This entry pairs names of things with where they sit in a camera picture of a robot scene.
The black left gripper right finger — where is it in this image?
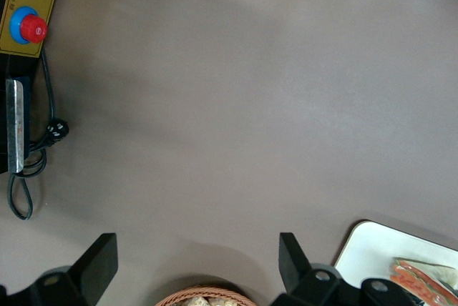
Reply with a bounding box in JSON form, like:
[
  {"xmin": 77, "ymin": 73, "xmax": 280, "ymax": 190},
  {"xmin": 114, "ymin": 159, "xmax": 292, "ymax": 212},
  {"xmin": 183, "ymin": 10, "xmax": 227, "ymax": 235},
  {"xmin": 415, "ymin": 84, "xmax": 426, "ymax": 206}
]
[{"xmin": 273, "ymin": 232, "xmax": 361, "ymax": 306}]

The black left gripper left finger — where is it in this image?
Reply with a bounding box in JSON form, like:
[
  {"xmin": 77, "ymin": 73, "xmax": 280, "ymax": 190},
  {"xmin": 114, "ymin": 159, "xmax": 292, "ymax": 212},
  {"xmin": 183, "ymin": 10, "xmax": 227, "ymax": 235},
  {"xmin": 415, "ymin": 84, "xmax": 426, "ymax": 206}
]
[{"xmin": 6, "ymin": 232, "xmax": 120, "ymax": 306}]

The sandwich with red label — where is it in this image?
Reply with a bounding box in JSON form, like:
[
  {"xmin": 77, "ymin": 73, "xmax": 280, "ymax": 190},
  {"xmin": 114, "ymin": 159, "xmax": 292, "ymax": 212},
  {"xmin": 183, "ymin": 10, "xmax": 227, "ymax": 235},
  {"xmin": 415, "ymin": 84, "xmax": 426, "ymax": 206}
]
[{"xmin": 388, "ymin": 256, "xmax": 458, "ymax": 306}]

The white rectangular tray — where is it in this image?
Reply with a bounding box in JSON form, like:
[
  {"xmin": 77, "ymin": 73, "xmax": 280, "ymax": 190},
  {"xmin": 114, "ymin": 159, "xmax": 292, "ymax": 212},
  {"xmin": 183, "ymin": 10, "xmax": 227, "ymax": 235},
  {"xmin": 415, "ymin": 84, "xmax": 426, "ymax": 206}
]
[{"xmin": 333, "ymin": 219, "xmax": 458, "ymax": 306}]

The brown wicker basket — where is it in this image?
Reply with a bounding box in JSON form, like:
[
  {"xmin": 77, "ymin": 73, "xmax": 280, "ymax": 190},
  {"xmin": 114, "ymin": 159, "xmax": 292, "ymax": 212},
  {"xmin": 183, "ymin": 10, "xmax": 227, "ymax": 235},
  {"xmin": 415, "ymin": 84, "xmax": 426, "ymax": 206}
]
[{"xmin": 154, "ymin": 285, "xmax": 255, "ymax": 306}]

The black machine with metal strip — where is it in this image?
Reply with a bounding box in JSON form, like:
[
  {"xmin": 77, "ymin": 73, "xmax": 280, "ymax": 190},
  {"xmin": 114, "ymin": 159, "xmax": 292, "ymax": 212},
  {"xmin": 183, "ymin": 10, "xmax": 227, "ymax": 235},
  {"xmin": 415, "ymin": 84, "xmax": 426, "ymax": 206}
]
[{"xmin": 0, "ymin": 51, "xmax": 41, "ymax": 175}]

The red emergency stop button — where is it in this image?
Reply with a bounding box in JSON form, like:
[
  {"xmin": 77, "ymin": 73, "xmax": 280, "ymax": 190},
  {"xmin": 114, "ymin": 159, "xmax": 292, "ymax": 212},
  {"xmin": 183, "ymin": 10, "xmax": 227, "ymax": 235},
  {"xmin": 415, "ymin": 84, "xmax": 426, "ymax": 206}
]
[{"xmin": 9, "ymin": 6, "xmax": 49, "ymax": 45}]

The yellow control panel box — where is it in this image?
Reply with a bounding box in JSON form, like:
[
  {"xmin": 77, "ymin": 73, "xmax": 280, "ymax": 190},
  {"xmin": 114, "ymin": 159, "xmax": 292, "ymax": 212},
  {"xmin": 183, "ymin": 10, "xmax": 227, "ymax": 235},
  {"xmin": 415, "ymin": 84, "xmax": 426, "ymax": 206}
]
[{"xmin": 0, "ymin": 0, "xmax": 66, "ymax": 59}]

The black power cable with plug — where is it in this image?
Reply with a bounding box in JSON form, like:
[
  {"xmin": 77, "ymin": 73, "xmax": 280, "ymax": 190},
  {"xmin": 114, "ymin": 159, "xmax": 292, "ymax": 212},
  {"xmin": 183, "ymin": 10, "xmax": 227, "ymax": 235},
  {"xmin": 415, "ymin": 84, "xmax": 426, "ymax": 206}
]
[{"xmin": 7, "ymin": 49, "xmax": 70, "ymax": 221}]

